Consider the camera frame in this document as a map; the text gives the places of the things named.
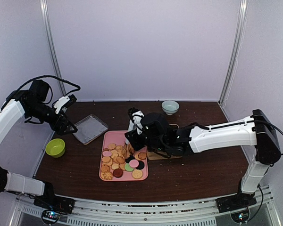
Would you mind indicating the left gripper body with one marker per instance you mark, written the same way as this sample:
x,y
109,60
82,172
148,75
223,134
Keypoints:
x,y
54,126

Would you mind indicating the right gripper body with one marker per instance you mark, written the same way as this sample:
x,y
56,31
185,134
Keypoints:
x,y
137,145

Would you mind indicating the silver metal tin lid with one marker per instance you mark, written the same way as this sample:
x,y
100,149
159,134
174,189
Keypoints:
x,y
89,128

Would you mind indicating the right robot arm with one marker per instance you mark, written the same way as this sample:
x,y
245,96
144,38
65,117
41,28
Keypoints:
x,y
255,130

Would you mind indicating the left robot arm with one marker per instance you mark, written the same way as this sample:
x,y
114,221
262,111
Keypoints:
x,y
27,116

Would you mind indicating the gold cookie tin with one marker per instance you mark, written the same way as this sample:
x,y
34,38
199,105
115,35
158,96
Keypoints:
x,y
162,140

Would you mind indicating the green bowl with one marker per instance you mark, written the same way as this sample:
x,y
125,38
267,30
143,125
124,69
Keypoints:
x,y
55,148

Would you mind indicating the black sandwich cookie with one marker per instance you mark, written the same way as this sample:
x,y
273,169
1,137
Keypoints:
x,y
141,165

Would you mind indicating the pink tray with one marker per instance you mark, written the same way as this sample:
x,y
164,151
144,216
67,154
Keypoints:
x,y
114,142

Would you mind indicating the green round cookie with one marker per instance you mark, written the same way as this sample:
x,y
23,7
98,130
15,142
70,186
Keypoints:
x,y
128,167

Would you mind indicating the pink round cookie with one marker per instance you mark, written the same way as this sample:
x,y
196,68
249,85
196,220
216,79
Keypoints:
x,y
106,153

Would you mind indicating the yellow round cookie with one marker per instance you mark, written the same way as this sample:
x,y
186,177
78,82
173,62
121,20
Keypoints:
x,y
137,174

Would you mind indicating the pale blue ceramic bowl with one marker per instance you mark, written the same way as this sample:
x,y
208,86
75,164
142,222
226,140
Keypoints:
x,y
170,107

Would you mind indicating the swirl butter cookie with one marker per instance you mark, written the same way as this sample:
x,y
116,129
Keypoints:
x,y
107,175

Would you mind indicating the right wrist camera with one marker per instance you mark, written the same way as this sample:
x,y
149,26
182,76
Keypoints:
x,y
154,124

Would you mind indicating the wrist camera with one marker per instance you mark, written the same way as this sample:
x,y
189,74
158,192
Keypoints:
x,y
154,124
39,89

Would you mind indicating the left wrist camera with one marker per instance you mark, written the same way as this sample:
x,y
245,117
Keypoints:
x,y
39,89

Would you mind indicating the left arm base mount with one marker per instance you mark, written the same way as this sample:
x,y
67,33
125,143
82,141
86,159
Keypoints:
x,y
57,203

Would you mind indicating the aluminium corner post left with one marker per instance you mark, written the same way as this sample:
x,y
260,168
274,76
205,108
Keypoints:
x,y
46,21

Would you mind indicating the aluminium corner post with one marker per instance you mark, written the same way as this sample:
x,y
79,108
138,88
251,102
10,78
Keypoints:
x,y
46,21
240,28

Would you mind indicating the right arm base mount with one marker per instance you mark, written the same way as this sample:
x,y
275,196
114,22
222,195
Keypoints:
x,y
235,202

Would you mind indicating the aluminium corner post right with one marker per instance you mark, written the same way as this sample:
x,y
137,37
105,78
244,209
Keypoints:
x,y
240,28

